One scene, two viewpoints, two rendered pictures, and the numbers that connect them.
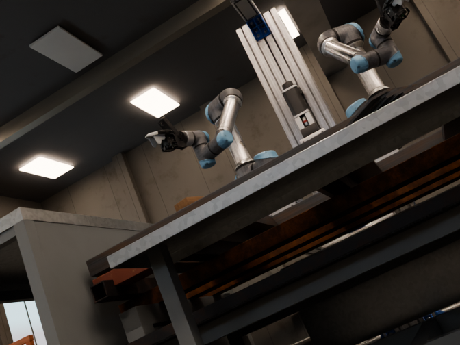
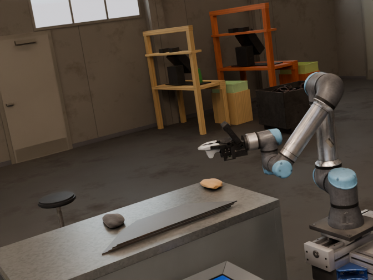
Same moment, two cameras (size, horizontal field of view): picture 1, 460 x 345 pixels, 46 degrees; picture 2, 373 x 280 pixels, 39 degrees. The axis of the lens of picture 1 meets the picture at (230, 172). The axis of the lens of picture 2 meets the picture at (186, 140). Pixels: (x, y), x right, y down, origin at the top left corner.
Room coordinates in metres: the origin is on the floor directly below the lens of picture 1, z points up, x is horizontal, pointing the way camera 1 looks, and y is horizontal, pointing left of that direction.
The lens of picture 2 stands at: (0.53, -1.18, 1.97)
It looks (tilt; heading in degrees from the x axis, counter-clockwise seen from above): 12 degrees down; 43
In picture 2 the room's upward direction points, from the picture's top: 8 degrees counter-clockwise
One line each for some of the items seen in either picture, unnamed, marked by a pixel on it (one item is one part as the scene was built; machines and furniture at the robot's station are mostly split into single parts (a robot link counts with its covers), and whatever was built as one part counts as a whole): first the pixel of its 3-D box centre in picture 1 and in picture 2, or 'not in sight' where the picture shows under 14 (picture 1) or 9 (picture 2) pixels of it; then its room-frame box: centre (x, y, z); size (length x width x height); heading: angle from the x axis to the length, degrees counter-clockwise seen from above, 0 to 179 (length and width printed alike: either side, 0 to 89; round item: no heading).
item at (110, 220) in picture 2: not in sight; (113, 219); (2.11, 0.84, 1.07); 0.20 x 0.10 x 0.03; 62
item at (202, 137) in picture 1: (197, 139); (268, 139); (2.43, 0.08, 1.43); 0.11 x 0.08 x 0.09; 140
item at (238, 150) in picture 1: (235, 142); (325, 133); (2.63, -0.09, 1.41); 0.15 x 0.12 x 0.55; 50
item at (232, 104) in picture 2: not in sight; (197, 75); (8.21, 5.37, 0.95); 1.48 x 1.32 x 1.91; 75
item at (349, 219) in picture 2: not in sight; (344, 211); (2.54, -0.19, 1.09); 0.15 x 0.15 x 0.10
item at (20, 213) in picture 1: (83, 258); (138, 228); (2.14, 0.69, 1.03); 1.30 x 0.60 x 0.04; 163
